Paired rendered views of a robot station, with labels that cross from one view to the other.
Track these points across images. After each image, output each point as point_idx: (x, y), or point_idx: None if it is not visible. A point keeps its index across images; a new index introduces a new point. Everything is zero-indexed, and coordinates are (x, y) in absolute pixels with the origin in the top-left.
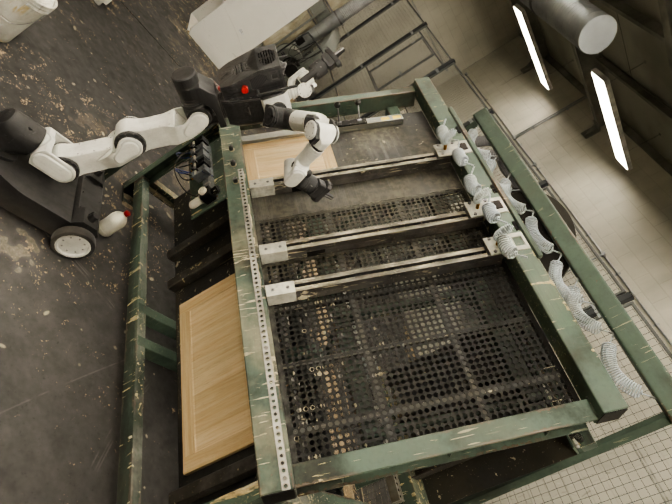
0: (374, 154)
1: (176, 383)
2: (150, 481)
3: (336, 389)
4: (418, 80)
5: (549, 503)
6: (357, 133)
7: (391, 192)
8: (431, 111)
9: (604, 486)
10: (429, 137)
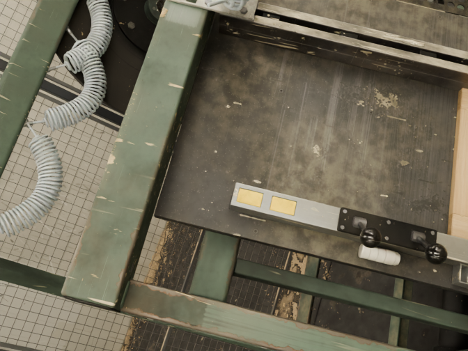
0: (357, 120)
1: None
2: None
3: (294, 262)
4: (107, 290)
5: (105, 158)
6: (365, 208)
7: (372, 10)
8: (169, 136)
9: (56, 135)
10: (203, 112)
